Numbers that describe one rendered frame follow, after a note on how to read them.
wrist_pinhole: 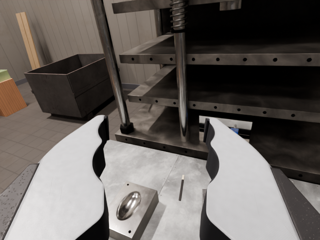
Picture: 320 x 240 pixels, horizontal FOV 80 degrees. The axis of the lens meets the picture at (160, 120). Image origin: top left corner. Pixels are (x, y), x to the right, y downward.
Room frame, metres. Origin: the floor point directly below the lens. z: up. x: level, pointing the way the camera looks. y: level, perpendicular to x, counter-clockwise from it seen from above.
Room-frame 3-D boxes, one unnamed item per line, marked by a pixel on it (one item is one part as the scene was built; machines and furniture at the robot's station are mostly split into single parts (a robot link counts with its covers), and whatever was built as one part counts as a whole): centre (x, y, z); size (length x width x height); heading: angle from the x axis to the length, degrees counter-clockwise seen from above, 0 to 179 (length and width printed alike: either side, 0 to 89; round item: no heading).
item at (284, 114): (1.21, -0.47, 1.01); 1.10 x 0.74 x 0.05; 62
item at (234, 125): (1.07, -0.46, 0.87); 0.50 x 0.27 x 0.17; 152
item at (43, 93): (3.36, 1.32, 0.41); 1.24 x 0.98 x 0.82; 151
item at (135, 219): (0.47, 0.16, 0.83); 0.20 x 0.15 x 0.07; 152
